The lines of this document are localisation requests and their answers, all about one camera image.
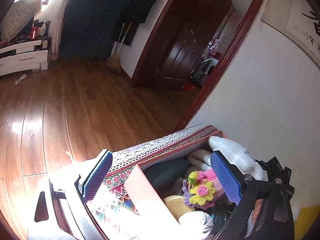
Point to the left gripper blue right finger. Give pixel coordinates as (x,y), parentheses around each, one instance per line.
(228,175)

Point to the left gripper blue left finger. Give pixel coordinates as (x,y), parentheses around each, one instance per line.
(92,177)

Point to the pipe cleaner flower bunch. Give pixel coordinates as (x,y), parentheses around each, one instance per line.
(203,190)

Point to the round yellow cushion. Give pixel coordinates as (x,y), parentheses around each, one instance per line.
(176,206)

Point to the teal glasses case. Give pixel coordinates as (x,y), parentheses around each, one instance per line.
(164,174)

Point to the white plush bear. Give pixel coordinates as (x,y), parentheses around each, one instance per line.
(237,155)

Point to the colourful patterned bed cover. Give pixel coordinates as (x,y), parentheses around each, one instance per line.
(128,203)

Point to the yellow pillow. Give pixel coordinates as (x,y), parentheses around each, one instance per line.
(307,216)

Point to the straw broom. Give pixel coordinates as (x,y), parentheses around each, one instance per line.
(113,62)

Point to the white drawer cabinet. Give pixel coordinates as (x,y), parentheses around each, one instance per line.
(28,55)

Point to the dark wooden door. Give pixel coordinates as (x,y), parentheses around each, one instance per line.
(195,33)

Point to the calligraphy scroll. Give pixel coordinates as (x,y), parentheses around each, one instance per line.
(296,20)

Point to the dark red door frame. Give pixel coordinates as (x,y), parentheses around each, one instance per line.
(160,41)

